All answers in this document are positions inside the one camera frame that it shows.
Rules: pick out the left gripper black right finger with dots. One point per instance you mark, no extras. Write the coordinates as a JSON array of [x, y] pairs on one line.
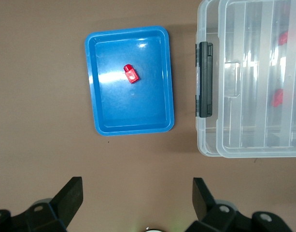
[[203, 203]]

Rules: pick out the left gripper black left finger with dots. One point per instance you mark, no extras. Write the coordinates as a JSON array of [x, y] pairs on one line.
[[65, 200]]

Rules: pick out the red block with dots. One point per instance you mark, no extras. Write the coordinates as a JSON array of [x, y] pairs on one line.
[[283, 38], [132, 75], [277, 97]]

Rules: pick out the clear plastic storage box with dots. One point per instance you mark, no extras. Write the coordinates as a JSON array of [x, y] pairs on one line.
[[208, 135]]

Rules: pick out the clear ribbed box lid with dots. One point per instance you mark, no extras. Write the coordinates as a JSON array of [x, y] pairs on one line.
[[254, 72]]

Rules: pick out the blue plastic tray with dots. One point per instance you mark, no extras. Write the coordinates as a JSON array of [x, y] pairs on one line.
[[114, 108]]

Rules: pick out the brown table cover sheet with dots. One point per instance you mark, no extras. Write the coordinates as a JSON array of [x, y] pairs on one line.
[[41, 96]]

